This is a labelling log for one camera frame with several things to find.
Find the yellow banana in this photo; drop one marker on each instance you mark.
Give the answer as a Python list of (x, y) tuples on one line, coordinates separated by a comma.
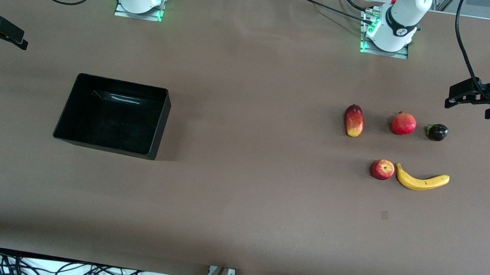
[(419, 183)]

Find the red yellow apple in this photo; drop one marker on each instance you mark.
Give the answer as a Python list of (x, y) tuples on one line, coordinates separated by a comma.
[(382, 169)]

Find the black plastic box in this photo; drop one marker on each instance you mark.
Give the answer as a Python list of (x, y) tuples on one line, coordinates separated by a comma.
[(108, 136)]

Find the dark purple mangosteen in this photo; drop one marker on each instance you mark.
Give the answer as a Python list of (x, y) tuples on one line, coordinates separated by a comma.
[(437, 132)]

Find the red pomegranate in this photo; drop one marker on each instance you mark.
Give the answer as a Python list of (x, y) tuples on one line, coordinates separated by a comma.
[(404, 124)]

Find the red yellow mango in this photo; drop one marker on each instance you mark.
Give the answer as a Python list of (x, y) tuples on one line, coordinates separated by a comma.
[(354, 121)]

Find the brown table cover sheet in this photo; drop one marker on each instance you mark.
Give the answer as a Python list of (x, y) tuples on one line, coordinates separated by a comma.
[(226, 210)]

